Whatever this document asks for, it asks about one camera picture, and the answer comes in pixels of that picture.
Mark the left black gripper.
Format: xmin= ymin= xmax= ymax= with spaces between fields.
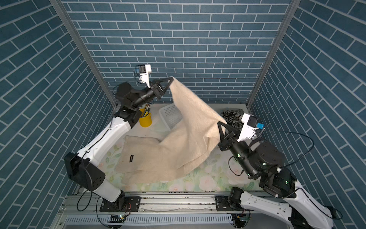
xmin=132 ymin=80 xmax=173 ymax=111

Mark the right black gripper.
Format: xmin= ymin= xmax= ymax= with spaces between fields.
xmin=218 ymin=122 xmax=255 ymax=178

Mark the beige knitted scarf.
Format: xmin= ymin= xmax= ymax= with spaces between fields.
xmin=115 ymin=79 xmax=225 ymax=185

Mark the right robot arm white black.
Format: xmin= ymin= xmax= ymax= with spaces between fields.
xmin=216 ymin=122 xmax=343 ymax=229

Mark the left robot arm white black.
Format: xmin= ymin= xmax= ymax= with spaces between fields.
xmin=64 ymin=77 xmax=173 ymax=210

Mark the white plastic mesh basket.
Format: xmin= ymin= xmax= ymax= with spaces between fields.
xmin=159 ymin=104 xmax=183 ymax=130

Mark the black white patterned cloth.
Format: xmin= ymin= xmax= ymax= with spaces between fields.
xmin=220 ymin=109 xmax=244 ymax=130

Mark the floral table mat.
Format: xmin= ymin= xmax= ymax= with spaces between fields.
xmin=98 ymin=104 xmax=262 ymax=192

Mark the yellow cup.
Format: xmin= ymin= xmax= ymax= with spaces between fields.
xmin=139 ymin=108 xmax=152 ymax=128

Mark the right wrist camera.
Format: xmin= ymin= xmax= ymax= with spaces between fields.
xmin=237 ymin=113 xmax=265 ymax=142

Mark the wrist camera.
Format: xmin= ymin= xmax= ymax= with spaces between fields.
xmin=134 ymin=65 xmax=152 ymax=88
xmin=237 ymin=113 xmax=265 ymax=142

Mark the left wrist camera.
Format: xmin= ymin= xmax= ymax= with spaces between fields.
xmin=134 ymin=65 xmax=152 ymax=88

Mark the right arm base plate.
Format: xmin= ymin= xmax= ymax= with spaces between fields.
xmin=214 ymin=195 xmax=236 ymax=212

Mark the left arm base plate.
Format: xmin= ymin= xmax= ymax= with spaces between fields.
xmin=99 ymin=196 xmax=141 ymax=213

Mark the aluminium front rail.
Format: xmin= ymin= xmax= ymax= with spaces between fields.
xmin=60 ymin=192 xmax=254 ymax=214

